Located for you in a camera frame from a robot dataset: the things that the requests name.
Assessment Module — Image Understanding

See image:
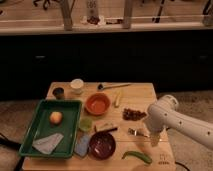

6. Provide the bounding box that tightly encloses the yellow orange fruit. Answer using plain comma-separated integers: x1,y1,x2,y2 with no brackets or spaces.
49,111,63,125

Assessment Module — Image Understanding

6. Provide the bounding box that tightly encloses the grey folded cloth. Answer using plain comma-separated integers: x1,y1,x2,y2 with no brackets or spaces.
32,133,63,155

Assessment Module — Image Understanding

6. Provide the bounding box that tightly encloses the dark grape bunch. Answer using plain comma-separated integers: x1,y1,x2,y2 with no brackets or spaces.
123,108,146,121

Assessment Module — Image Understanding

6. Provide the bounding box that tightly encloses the dark maroon bowl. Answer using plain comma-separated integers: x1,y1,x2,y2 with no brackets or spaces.
89,132,116,160

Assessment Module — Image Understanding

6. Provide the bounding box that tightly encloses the green plastic tray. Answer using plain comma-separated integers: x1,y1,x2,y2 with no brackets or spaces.
19,100,82,158

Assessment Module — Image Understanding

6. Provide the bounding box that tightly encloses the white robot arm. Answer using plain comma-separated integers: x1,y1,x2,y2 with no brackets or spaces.
145,95,213,150

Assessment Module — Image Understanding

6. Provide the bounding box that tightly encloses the blue sponge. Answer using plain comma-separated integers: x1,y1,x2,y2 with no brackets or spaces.
74,134,90,157

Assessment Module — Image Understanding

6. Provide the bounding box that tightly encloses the silver metal fork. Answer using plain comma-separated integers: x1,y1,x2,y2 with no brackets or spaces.
128,128,150,139

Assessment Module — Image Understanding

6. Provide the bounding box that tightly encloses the small dark cup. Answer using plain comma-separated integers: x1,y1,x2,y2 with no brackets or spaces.
52,87,65,100

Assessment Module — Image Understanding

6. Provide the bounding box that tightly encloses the green chili pepper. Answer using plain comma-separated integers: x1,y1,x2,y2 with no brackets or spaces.
122,151,152,164

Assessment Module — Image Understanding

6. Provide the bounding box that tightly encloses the yellow banana piece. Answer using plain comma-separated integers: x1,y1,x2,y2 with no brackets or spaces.
114,91,122,107

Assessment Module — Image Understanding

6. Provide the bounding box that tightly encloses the orange red bowl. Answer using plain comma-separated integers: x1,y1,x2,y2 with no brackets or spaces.
85,93,111,116

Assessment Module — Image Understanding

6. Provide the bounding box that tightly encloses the white cup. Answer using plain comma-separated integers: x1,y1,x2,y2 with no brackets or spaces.
70,79,84,94

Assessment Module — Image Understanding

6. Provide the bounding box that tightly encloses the small green cup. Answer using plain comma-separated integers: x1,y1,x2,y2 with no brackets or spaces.
79,118,92,132

